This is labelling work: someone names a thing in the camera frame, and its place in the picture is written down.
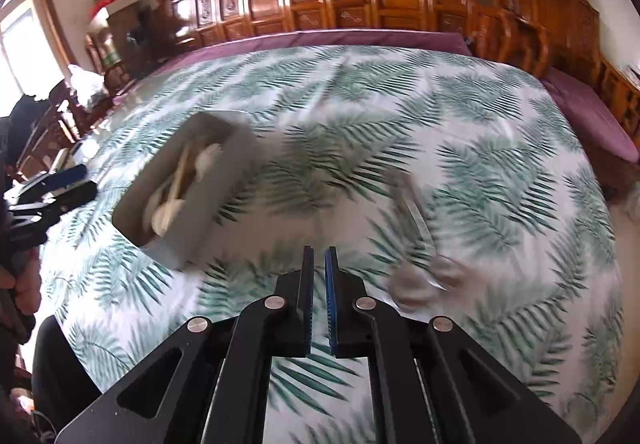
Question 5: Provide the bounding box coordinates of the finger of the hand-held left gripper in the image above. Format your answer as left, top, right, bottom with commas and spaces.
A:
9, 180, 99, 221
17, 164, 89, 199

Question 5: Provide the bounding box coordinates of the window with wooden frame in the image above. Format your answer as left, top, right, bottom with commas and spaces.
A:
0, 0, 62, 117

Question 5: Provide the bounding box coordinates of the white plastic spoon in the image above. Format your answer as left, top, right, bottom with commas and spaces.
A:
192, 143, 224, 176
142, 197, 189, 238

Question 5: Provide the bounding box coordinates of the clear plastic bag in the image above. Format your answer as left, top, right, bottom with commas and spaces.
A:
67, 64, 107, 101

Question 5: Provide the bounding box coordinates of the dark wooden cabinet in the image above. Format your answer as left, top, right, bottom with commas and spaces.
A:
85, 4, 166, 75

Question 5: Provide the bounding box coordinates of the carved wooden chair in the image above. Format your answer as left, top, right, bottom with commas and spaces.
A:
47, 78, 117, 141

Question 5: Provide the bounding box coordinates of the light wooden chopstick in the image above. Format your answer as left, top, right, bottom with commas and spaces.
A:
167, 144, 194, 206

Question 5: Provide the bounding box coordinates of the person's left hand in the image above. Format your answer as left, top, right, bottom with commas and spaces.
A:
0, 248, 42, 325

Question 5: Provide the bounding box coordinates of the grey rectangular tray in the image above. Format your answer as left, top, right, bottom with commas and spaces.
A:
111, 110, 262, 271

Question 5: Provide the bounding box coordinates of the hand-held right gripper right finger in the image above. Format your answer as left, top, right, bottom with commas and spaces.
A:
324, 245, 583, 444

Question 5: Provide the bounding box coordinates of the long purple seat cushion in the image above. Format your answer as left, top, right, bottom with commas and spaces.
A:
149, 29, 475, 76

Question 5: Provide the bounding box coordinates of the short purple seat cushion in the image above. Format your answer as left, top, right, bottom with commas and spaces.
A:
542, 67, 640, 164

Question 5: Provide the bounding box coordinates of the leaf print tablecloth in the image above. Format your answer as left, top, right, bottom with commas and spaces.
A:
37, 44, 625, 444

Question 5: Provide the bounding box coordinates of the carved wooden armchair bench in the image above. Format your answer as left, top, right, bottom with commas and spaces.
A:
470, 0, 640, 137

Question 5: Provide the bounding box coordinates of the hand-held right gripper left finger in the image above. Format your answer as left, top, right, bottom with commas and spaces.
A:
55, 245, 316, 444

